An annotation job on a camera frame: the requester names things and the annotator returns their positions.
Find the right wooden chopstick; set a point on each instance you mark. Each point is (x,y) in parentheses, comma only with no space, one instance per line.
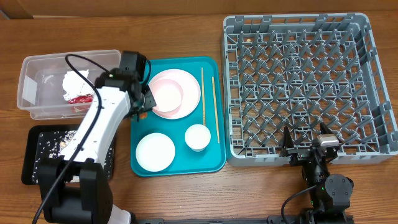
(216,110)

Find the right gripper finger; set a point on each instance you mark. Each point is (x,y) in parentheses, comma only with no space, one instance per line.
(325,129)
(287,141)

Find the white napkin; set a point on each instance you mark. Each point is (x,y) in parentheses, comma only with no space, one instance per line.
(74,86)

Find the white cup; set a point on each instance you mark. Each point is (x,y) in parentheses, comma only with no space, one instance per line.
(197,137)

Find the left wooden chopstick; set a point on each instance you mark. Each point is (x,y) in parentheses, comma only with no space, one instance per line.
(203,96)

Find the teal serving tray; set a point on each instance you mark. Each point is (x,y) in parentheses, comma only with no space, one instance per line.
(186,161)

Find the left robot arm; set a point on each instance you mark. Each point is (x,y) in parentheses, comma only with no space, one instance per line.
(74,187)

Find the clear plastic bin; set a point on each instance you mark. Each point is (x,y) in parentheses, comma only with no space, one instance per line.
(40,88)

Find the wooden chopstick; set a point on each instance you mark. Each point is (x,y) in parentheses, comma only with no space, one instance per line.
(216,110)
(203,96)

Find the large pink plate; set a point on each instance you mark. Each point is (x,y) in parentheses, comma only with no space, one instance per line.
(191,92)

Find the red snack wrapper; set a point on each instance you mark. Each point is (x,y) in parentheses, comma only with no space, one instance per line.
(79,100)

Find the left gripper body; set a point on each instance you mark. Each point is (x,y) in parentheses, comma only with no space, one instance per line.
(147,101)

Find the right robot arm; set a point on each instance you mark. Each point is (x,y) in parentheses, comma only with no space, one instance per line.
(329,193)

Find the black plastic tray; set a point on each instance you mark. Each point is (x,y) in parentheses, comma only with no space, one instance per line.
(32,146)

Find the white bowl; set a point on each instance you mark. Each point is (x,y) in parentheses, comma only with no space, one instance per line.
(155,152)

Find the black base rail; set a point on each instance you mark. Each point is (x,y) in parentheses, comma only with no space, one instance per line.
(217,221)

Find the peanut shells and rice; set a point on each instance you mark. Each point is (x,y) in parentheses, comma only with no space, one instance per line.
(50,144)

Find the orange carrot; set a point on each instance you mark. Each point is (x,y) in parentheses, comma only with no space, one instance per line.
(143,115)

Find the grey dish rack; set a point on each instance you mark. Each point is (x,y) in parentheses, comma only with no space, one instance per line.
(299,71)

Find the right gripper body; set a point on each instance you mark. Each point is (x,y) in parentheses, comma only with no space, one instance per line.
(299,155)

